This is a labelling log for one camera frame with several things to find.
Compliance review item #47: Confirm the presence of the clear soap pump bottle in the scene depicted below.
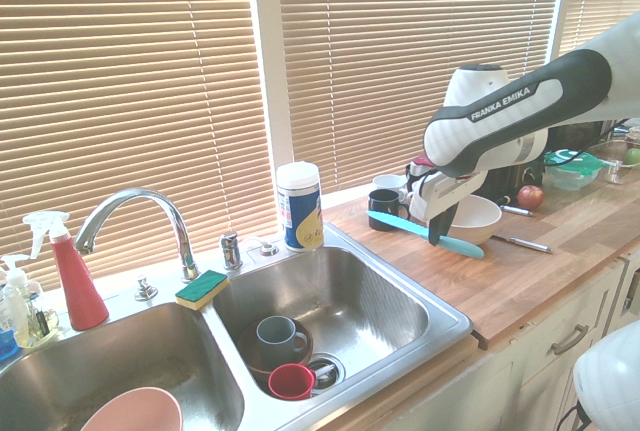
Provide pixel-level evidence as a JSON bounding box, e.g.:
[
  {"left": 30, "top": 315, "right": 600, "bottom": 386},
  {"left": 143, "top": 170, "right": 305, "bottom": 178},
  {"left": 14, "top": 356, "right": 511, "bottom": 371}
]
[{"left": 0, "top": 253, "right": 61, "bottom": 350}]

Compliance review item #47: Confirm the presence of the clear glass dish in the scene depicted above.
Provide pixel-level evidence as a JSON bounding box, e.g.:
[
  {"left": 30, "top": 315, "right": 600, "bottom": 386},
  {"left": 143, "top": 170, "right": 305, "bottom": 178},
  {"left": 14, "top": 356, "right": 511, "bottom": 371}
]
[{"left": 597, "top": 135, "right": 640, "bottom": 185}]

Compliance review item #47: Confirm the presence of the sink drain strainer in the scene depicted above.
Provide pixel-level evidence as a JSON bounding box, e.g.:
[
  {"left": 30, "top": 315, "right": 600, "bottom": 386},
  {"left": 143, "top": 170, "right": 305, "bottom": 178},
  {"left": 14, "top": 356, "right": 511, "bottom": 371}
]
[{"left": 307, "top": 353, "right": 347, "bottom": 388}]

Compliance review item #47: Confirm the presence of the white sink deck cap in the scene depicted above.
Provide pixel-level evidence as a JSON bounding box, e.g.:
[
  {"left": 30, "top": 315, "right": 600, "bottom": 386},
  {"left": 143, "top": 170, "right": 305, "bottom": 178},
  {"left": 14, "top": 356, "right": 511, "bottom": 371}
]
[{"left": 244, "top": 235, "right": 281, "bottom": 258}]

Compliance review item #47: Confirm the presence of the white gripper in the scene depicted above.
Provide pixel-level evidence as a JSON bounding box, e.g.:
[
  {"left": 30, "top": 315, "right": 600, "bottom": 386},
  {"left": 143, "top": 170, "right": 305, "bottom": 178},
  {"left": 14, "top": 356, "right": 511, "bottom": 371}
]
[{"left": 409, "top": 169, "right": 487, "bottom": 247}]

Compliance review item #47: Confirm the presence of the red apple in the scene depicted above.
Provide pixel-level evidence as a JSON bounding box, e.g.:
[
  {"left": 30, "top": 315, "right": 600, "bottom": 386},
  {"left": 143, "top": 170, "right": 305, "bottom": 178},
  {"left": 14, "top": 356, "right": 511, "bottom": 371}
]
[{"left": 517, "top": 184, "right": 545, "bottom": 211}]

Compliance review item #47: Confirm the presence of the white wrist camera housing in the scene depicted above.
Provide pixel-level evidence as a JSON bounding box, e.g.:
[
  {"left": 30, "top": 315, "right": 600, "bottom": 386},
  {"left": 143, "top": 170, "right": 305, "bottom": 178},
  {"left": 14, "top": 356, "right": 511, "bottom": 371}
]
[{"left": 405, "top": 156, "right": 437, "bottom": 188}]

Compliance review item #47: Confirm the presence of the grey mug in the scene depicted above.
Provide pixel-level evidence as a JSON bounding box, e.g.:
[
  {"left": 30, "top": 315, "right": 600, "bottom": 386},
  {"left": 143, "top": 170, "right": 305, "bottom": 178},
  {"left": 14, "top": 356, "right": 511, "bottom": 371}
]
[{"left": 256, "top": 315, "right": 309, "bottom": 362}]

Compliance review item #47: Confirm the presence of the black base cable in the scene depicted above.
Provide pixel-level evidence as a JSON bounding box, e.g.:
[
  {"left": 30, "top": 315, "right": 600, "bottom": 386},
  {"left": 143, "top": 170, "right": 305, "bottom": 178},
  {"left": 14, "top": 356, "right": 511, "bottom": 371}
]
[{"left": 556, "top": 398, "right": 594, "bottom": 431}]

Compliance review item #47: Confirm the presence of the chrome side sprayer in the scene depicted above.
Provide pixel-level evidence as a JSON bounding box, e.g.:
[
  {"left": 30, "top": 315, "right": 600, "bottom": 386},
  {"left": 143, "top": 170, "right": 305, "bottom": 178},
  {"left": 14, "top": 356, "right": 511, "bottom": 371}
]
[{"left": 219, "top": 231, "right": 245, "bottom": 271}]

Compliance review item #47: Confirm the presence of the steel kitchen knife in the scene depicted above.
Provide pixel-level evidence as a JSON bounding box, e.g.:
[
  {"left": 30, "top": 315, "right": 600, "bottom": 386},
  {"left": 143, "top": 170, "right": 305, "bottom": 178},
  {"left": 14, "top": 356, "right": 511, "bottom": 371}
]
[{"left": 492, "top": 234, "right": 555, "bottom": 255}]

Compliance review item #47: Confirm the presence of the teal plastic serrated knife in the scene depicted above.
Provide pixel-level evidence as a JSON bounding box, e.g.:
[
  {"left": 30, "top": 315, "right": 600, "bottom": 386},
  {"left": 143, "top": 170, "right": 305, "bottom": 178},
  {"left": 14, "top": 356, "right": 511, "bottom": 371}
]
[{"left": 366, "top": 209, "right": 485, "bottom": 259}]

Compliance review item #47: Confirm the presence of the red mug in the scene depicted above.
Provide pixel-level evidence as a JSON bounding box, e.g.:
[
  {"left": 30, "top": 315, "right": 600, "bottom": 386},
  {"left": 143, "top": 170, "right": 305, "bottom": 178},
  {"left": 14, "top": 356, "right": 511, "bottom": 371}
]
[{"left": 267, "top": 363, "right": 318, "bottom": 401}]

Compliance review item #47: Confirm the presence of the stainless steel double sink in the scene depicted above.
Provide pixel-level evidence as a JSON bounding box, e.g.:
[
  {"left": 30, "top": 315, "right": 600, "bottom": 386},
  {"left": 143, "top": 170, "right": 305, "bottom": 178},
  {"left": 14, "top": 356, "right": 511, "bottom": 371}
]
[{"left": 0, "top": 223, "right": 474, "bottom": 431}]

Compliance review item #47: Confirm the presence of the pink bowl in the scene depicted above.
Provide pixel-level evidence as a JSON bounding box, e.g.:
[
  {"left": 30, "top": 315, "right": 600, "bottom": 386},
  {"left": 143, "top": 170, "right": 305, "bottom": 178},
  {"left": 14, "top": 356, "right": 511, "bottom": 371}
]
[{"left": 79, "top": 386, "right": 184, "bottom": 431}]

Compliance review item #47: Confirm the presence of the chrome faucet knob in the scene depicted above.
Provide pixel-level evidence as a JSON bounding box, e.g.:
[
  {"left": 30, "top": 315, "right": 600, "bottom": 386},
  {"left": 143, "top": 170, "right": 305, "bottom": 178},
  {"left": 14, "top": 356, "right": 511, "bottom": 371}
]
[{"left": 133, "top": 274, "right": 159, "bottom": 301}]

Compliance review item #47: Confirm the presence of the plastic container green lid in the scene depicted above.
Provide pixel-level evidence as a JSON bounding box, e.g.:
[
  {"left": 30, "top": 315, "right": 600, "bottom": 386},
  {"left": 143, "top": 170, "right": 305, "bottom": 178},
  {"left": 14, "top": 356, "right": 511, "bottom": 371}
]
[{"left": 543, "top": 149, "right": 604, "bottom": 191}]

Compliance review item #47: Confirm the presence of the brass cabinet pull handle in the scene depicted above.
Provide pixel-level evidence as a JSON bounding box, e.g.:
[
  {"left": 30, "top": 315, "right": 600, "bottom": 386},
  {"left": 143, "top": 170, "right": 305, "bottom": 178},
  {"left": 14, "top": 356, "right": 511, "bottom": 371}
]
[
  {"left": 551, "top": 324, "right": 590, "bottom": 356},
  {"left": 622, "top": 280, "right": 640, "bottom": 312}
]

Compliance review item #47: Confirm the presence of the Lysol wipes canister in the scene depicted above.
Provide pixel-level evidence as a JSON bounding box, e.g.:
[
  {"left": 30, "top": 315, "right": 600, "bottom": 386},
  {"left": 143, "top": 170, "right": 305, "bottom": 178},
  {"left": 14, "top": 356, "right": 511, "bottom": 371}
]
[{"left": 276, "top": 161, "right": 325, "bottom": 253}]

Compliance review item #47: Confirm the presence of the brown wooden bowl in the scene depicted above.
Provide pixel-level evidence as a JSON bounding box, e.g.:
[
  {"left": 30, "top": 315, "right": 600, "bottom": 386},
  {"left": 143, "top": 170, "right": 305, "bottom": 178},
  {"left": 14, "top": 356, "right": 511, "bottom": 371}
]
[{"left": 237, "top": 319, "right": 315, "bottom": 386}]

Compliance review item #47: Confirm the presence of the green and yellow sponge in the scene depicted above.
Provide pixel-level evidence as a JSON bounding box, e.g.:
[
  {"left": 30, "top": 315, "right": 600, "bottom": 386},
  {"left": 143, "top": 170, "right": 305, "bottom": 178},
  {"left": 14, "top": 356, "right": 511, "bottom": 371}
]
[{"left": 174, "top": 269, "right": 230, "bottom": 311}]

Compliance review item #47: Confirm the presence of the large beige bowl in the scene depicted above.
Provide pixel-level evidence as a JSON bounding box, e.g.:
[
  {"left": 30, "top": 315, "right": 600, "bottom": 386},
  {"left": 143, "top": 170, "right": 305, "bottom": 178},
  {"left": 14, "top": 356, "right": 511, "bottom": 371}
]
[{"left": 439, "top": 195, "right": 503, "bottom": 246}]

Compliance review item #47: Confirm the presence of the white mug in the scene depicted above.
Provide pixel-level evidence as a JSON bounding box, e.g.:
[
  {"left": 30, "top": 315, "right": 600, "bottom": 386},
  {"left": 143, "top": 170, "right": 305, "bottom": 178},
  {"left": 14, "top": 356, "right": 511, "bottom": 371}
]
[{"left": 372, "top": 174, "right": 409, "bottom": 202}]

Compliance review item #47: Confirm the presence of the red spray bottle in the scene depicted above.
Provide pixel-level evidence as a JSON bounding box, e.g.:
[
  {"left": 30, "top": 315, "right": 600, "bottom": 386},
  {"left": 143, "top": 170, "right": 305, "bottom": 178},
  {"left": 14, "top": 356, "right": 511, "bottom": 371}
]
[{"left": 22, "top": 210, "right": 110, "bottom": 331}]

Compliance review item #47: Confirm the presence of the chrome kitchen faucet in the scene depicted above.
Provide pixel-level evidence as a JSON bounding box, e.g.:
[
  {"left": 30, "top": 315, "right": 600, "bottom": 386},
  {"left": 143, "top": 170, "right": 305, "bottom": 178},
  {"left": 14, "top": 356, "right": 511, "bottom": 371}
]
[{"left": 73, "top": 187, "right": 201, "bottom": 283}]

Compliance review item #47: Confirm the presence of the black mug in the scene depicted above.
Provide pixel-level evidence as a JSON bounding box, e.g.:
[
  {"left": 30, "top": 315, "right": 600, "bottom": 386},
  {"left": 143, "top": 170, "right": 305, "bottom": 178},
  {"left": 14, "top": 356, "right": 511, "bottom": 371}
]
[{"left": 368, "top": 189, "right": 410, "bottom": 232}]

